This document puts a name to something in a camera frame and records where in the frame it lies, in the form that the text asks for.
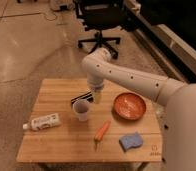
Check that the orange carrot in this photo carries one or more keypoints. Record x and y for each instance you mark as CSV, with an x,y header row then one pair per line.
x,y
100,133

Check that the long bench rail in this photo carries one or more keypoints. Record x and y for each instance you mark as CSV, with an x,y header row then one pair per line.
x,y
184,52

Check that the orange bowl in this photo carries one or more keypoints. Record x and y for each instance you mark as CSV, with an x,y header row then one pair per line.
x,y
129,106

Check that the black office chair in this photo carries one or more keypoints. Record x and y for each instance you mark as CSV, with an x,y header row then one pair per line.
x,y
100,15

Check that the white tube bottle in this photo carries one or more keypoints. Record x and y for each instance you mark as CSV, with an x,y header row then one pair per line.
x,y
43,122

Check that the black striped eraser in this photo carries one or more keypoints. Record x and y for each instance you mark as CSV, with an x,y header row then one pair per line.
x,y
87,96

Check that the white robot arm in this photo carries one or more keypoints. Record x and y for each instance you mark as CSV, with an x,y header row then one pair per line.
x,y
177,97

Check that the wooden table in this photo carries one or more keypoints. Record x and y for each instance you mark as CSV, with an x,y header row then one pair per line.
x,y
73,140

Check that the blue sponge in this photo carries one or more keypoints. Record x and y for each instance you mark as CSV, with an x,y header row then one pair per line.
x,y
131,141

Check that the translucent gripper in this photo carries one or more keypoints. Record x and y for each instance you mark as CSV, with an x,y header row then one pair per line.
x,y
97,95

